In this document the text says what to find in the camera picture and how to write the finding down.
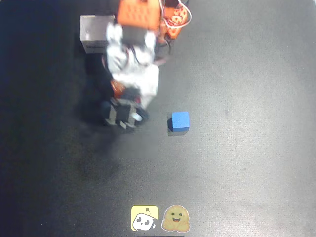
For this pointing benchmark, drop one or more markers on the blue cube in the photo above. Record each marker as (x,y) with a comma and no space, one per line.
(180,120)

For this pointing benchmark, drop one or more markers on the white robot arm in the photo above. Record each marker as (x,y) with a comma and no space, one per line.
(137,12)

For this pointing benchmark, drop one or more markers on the black webcam on gripper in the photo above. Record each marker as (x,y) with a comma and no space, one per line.
(122,111)

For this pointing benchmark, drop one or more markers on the orange robot base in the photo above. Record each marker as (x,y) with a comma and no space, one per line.
(176,18)

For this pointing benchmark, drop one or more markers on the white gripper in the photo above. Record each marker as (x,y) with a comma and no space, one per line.
(122,114)

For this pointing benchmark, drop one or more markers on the hugging face emoji sticker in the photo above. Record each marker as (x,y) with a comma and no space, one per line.
(175,218)

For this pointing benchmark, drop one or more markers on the white cardboard box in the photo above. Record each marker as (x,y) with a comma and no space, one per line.
(91,29)

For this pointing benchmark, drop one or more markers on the yellow robot sticker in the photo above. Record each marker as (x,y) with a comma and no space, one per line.
(144,218)

